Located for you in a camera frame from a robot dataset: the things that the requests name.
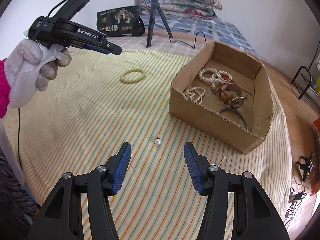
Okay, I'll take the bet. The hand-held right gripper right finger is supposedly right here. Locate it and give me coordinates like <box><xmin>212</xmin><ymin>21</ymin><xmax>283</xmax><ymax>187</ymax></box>
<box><xmin>183</xmin><ymin>142</ymin><xmax>290</xmax><ymax>240</ymax></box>

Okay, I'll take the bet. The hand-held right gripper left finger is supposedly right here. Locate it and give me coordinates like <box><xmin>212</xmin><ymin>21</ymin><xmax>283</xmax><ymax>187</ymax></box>
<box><xmin>26</xmin><ymin>142</ymin><xmax>132</xmax><ymax>240</ymax></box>

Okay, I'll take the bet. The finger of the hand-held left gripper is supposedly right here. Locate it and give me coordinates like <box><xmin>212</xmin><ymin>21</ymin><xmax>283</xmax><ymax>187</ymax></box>
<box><xmin>100</xmin><ymin>39</ymin><xmax>123</xmax><ymax>55</ymax></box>
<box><xmin>86</xmin><ymin>45</ymin><xmax>110</xmax><ymax>55</ymax></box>

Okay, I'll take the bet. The blue bangle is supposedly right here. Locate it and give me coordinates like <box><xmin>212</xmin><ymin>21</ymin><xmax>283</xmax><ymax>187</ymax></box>
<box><xmin>218</xmin><ymin>108</ymin><xmax>249</xmax><ymax>131</ymax></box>

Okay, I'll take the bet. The thin white bead necklace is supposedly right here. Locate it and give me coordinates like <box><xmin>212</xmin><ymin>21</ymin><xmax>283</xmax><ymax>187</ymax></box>
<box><xmin>183</xmin><ymin>87</ymin><xmax>206</xmax><ymax>105</ymax></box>

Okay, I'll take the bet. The red strap wristwatch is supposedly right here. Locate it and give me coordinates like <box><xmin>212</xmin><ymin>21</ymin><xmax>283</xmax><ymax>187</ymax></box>
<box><xmin>212</xmin><ymin>81</ymin><xmax>248</xmax><ymax>110</ymax></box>

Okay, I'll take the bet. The thick white pearl necklace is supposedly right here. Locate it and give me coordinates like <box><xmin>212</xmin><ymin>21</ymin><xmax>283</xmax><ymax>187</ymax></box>
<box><xmin>199</xmin><ymin>67</ymin><xmax>233</xmax><ymax>88</ymax></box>

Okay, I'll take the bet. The cardboard box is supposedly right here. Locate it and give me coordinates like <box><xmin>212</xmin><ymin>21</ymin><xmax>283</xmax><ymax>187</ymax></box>
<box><xmin>169</xmin><ymin>41</ymin><xmax>274</xmax><ymax>155</ymax></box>

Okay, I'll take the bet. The person's left forearm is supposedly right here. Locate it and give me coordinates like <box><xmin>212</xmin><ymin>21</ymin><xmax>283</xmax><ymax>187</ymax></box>
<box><xmin>0</xmin><ymin>58</ymin><xmax>12</xmax><ymax>119</ymax></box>

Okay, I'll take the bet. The person's left hand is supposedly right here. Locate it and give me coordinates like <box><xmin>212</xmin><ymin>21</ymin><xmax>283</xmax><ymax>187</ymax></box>
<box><xmin>5</xmin><ymin>39</ymin><xmax>72</xmax><ymax>108</ymax></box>

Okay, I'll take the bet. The black printed bag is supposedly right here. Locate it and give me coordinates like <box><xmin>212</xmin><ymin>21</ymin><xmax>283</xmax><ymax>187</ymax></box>
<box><xmin>97</xmin><ymin>6</ymin><xmax>146</xmax><ymax>38</ymax></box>

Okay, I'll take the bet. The yellow striped blanket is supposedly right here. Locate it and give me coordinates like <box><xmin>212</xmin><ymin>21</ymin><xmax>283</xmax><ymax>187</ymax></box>
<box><xmin>5</xmin><ymin>48</ymin><xmax>293</xmax><ymax>240</ymax></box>

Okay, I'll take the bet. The folded floral quilt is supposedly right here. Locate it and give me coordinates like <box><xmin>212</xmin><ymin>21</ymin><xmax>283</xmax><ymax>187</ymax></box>
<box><xmin>139</xmin><ymin>0</ymin><xmax>218</xmax><ymax>20</ymax></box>

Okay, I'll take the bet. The power strip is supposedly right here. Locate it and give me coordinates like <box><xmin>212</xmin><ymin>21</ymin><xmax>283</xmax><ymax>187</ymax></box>
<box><xmin>289</xmin><ymin>189</ymin><xmax>308</xmax><ymax>203</ymax></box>

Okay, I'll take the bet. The blue patterned bed sheet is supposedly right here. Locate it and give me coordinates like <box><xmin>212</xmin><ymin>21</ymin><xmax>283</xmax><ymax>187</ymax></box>
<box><xmin>139</xmin><ymin>14</ymin><xmax>253</xmax><ymax>53</ymax></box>

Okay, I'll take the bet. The small black floor tripod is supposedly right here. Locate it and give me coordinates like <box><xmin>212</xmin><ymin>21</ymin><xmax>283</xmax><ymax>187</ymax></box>
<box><xmin>296</xmin><ymin>152</ymin><xmax>315</xmax><ymax>182</ymax></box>

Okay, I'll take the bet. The person's dark striped clothing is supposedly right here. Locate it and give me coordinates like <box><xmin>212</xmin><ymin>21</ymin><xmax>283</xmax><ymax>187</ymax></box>
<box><xmin>0</xmin><ymin>146</ymin><xmax>39</xmax><ymax>240</ymax></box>

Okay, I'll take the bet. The orange cloth covered table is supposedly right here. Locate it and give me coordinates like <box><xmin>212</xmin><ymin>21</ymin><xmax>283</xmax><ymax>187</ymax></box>
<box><xmin>311</xmin><ymin>117</ymin><xmax>320</xmax><ymax>142</ymax></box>

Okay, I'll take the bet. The black clothes rack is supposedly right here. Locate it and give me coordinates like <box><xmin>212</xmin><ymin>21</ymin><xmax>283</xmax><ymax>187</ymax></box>
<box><xmin>291</xmin><ymin>55</ymin><xmax>320</xmax><ymax>99</ymax></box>

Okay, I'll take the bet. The yellow bead bracelet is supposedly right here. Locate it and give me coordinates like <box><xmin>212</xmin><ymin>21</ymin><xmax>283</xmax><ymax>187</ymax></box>
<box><xmin>120</xmin><ymin>69</ymin><xmax>147</xmax><ymax>84</ymax></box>

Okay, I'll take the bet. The ring light on tripod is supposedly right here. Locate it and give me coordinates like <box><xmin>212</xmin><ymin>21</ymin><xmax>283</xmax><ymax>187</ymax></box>
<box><xmin>140</xmin><ymin>0</ymin><xmax>208</xmax><ymax>49</ymax></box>

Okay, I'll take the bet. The tangle of floor cables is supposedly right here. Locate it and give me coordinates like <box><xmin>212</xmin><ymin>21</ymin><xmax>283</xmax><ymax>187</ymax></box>
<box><xmin>284</xmin><ymin>175</ymin><xmax>313</xmax><ymax>230</ymax></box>

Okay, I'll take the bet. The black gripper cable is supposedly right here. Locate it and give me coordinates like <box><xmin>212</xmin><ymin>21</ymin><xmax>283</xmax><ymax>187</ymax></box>
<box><xmin>17</xmin><ymin>107</ymin><xmax>23</xmax><ymax>173</ymax></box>

